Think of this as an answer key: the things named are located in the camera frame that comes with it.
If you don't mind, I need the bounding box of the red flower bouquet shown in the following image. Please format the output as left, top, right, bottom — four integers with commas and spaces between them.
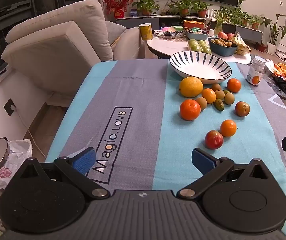
102, 0, 134, 14

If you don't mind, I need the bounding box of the white blue striped bowl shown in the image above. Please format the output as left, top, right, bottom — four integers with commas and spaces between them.
169, 51, 233, 84

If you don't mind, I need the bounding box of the blue tray of snacks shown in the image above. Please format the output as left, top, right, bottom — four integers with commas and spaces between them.
184, 28, 210, 40

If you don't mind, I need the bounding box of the white plastic bag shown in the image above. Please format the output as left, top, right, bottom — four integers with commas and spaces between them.
0, 139, 33, 190

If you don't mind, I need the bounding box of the bunch of ripe bananas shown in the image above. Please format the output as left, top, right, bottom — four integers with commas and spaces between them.
229, 32, 251, 55

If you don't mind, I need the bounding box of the white router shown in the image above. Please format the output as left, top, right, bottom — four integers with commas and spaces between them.
205, 8, 216, 22

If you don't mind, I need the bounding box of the dark marble low table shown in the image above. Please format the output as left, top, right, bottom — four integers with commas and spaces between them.
263, 59, 286, 111

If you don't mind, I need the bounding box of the small yellow-orange tangerine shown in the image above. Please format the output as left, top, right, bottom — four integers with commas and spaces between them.
201, 88, 217, 104

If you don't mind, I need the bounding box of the pile of brown longans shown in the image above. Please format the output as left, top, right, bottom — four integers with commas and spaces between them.
210, 38, 237, 48

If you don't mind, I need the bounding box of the grey television cabinet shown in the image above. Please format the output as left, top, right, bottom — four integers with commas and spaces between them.
115, 14, 264, 39

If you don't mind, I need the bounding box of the white round coffee table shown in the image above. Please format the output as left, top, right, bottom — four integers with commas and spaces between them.
146, 29, 252, 64

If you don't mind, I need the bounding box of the white power cable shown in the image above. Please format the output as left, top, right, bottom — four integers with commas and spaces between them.
12, 107, 46, 159

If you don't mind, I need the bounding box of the beige sofa back cushion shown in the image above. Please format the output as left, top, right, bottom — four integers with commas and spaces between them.
1, 21, 101, 96
5, 0, 114, 61

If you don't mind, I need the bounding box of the brown kiwi fruit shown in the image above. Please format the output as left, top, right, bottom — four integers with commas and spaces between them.
195, 97, 208, 110

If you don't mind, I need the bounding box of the beige sofa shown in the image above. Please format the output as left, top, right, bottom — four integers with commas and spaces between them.
1, 0, 146, 105

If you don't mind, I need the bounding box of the large yellow lemon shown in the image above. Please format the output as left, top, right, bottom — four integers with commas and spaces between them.
179, 77, 204, 98

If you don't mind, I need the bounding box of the dark glass window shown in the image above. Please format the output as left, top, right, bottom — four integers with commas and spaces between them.
0, 0, 86, 81

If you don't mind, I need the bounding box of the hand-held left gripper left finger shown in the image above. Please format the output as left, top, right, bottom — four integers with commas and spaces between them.
18, 147, 110, 201

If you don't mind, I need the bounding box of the red-green small apple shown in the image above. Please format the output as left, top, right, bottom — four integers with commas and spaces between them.
235, 101, 251, 117

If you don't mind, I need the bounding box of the dark blue bowl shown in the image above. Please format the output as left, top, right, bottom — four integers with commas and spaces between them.
207, 37, 239, 56

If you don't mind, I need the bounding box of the green potted plant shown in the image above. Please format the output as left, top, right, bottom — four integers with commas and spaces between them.
248, 15, 263, 30
192, 1, 213, 19
229, 5, 252, 27
166, 0, 198, 16
132, 0, 160, 17

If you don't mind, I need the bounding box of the glass jar with orange label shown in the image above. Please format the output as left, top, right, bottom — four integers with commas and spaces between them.
245, 56, 266, 87

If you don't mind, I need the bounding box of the dark wall socket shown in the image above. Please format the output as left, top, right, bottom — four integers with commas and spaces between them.
4, 98, 17, 117

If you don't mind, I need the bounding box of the grey throw pillow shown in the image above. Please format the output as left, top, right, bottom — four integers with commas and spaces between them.
105, 21, 127, 46

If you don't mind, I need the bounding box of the white robot vacuum dock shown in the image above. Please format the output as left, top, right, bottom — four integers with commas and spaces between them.
274, 33, 286, 55

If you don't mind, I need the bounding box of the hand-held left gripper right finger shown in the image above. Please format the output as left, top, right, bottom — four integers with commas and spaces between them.
176, 147, 271, 201

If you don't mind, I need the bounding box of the orange box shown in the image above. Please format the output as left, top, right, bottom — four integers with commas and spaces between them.
183, 20, 206, 30

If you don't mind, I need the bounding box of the blue grey striped tablecloth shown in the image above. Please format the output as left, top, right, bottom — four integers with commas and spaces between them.
44, 59, 286, 230

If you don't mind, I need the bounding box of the yellow can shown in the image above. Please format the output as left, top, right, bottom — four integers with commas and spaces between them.
139, 23, 153, 41

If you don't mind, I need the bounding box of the large orange tangerine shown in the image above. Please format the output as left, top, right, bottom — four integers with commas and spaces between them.
179, 99, 201, 121

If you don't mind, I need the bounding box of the glass vase with plant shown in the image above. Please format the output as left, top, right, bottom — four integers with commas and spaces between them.
213, 9, 230, 33

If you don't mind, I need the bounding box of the tall large-leaf potted plant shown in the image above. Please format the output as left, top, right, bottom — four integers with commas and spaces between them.
260, 13, 286, 55

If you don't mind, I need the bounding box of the tray of green apples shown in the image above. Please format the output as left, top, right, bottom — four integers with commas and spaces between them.
187, 38, 212, 54

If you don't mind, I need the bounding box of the glass plate with snacks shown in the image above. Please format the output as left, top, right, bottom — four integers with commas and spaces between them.
154, 28, 186, 41

